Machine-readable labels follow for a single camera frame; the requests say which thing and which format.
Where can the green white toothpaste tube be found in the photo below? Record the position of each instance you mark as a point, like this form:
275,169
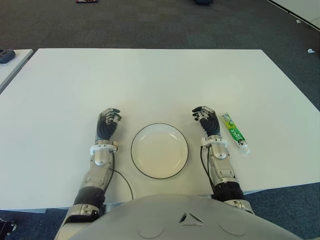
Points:
235,133

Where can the red black floor object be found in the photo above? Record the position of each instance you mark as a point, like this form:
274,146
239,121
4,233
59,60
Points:
86,1

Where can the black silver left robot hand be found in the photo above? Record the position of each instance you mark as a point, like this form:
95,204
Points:
106,127

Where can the black metal stand part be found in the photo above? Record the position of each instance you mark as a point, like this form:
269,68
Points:
6,227

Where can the white plate with black rim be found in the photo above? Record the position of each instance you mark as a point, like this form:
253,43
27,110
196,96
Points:
160,152

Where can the grey robot torso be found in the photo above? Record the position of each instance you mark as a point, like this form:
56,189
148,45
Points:
175,220

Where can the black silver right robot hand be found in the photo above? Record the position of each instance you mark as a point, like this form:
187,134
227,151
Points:
211,125

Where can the dark handheld controller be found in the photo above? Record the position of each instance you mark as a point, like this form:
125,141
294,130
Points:
6,55

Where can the white side table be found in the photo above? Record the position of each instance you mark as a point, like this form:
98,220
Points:
15,67

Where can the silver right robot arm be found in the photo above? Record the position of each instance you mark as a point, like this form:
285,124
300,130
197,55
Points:
222,175

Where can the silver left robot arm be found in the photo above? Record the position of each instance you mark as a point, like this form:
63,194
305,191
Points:
98,180

